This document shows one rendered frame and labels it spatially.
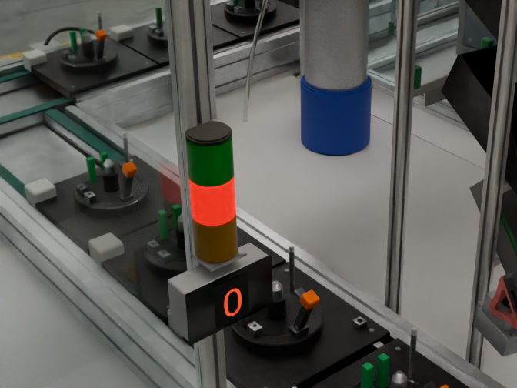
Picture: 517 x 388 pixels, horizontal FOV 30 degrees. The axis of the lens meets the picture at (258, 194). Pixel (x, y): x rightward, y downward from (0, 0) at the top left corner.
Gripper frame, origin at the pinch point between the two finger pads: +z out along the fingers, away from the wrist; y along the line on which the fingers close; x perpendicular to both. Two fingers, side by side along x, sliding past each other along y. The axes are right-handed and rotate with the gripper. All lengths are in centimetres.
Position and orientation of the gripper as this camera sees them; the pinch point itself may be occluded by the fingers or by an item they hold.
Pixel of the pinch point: (509, 305)
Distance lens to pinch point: 125.6
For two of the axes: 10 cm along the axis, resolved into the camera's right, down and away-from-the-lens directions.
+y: -9.0, 1.7, -4.0
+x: 2.7, 9.4, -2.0
